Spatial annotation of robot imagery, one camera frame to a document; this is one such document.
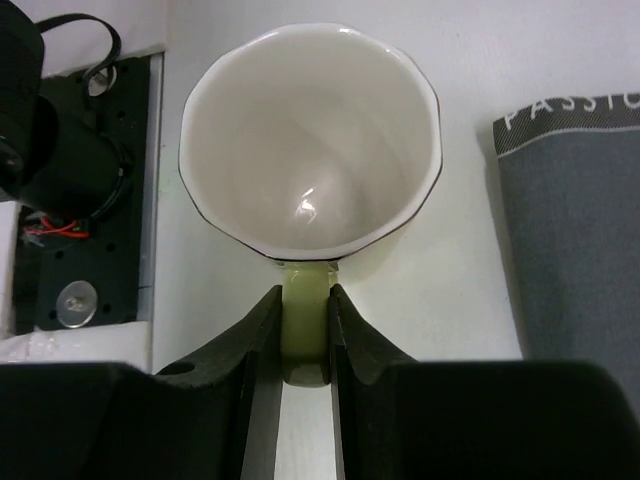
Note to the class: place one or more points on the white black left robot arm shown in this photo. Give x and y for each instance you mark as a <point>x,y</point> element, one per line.
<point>40,115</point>

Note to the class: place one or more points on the yellow plastic cup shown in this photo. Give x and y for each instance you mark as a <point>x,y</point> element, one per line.
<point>307,145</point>

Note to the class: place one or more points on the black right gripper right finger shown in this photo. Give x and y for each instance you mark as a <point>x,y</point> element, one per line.
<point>399,418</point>

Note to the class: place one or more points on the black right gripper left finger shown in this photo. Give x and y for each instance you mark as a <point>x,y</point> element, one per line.
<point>213,414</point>

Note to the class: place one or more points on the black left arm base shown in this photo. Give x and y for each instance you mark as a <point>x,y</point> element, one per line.
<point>81,228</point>

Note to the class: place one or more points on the grey striped cloth placemat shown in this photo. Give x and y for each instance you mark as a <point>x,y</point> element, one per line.
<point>569,172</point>

